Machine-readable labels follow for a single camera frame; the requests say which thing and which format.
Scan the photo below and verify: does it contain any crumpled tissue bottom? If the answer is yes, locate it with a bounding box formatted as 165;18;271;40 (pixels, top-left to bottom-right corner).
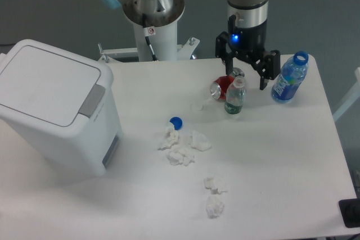
206;195;224;218

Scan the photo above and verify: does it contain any white furniture right edge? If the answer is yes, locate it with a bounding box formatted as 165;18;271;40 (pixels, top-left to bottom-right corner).
332;67;359;123

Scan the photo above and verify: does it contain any crumpled tissue middle lower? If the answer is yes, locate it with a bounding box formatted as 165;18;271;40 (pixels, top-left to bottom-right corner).
166;146;195;166

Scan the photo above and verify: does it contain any blue plastic bottle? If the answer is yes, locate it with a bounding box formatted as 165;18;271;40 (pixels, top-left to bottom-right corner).
271;51;309;103

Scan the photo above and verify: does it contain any white trash can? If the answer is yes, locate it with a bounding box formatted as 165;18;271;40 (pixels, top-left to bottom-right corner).
1;39;122;176

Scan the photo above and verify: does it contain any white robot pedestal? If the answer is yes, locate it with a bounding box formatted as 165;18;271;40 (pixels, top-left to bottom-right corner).
98;0;200;62

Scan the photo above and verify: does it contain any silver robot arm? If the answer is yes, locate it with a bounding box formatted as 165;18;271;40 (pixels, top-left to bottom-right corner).
101;0;280;89

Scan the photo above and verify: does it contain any crumpled tissue middle right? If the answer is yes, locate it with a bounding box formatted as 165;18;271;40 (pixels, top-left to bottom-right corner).
190;130;212;152

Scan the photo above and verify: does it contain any crumpled tissue near cap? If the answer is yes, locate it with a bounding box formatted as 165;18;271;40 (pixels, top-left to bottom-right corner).
158;122;179;150

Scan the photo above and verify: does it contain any black device right edge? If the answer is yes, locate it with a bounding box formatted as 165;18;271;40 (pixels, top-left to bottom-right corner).
339;198;359;228

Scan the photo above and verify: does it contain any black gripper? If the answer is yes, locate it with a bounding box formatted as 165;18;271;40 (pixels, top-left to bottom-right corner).
215;15;281;90

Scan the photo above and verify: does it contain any clear green-label bottle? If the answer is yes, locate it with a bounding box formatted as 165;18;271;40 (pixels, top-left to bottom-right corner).
224;75;246;115

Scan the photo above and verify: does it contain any blue bottle cap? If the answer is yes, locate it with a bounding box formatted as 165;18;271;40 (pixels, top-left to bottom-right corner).
169;116;183;130

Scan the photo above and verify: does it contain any red soda can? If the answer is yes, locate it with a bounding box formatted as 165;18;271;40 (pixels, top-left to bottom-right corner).
210;67;245;100

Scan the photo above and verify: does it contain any crumpled tissue lower pair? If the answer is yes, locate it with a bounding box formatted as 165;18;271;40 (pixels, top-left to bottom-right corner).
203;177;228;194

